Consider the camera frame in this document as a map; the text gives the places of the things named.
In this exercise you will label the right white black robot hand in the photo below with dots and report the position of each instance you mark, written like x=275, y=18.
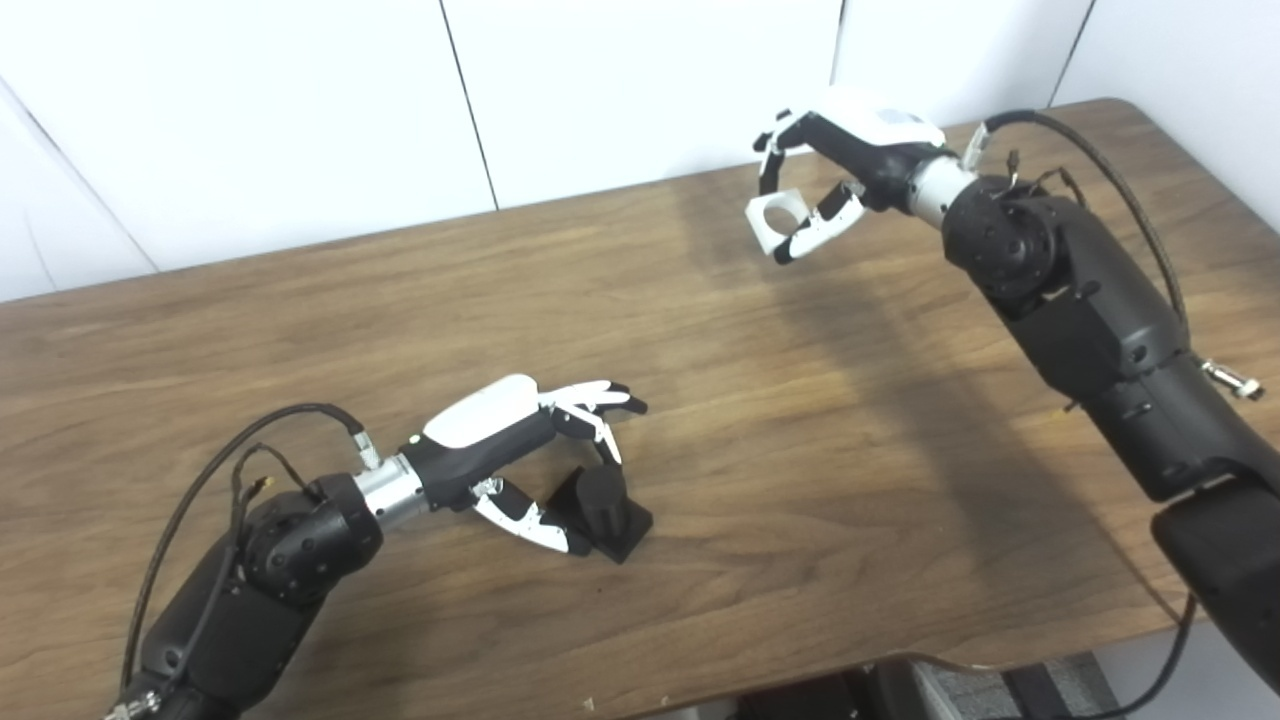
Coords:
x=880, y=140

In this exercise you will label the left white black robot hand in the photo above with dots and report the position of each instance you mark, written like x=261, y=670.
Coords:
x=485, y=420

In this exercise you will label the black peg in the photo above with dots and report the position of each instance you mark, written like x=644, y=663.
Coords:
x=605, y=505

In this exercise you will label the white square piece with hole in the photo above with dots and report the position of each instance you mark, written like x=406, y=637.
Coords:
x=765, y=232

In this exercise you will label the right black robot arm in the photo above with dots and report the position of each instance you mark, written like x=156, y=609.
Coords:
x=1120, y=340

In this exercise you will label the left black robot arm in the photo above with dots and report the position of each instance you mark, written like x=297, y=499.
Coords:
x=250, y=600

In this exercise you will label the dark robot torso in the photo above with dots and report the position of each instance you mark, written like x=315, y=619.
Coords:
x=880, y=695

